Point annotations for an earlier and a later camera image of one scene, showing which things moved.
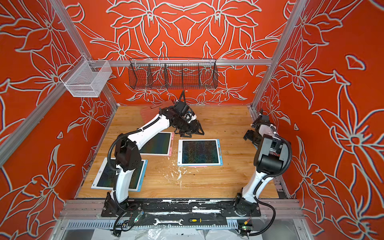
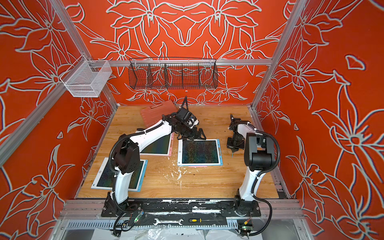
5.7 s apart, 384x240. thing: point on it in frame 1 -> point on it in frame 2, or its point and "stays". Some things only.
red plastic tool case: x=148 y=113 stays
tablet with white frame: x=200 y=152 stays
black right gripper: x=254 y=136 -> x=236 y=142
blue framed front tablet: x=106 y=177 stays
